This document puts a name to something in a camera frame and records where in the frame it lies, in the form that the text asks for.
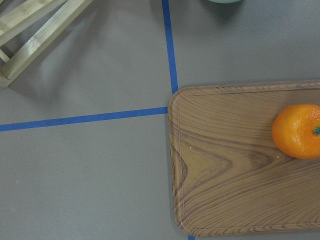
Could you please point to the green ceramic bowl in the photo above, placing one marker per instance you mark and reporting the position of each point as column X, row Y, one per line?
column 225, row 1

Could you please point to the orange mandarin fruit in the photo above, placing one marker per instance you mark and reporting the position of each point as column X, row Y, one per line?
column 296, row 131

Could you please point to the brown wood-grain tray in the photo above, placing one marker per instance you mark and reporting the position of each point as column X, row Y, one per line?
column 228, row 176

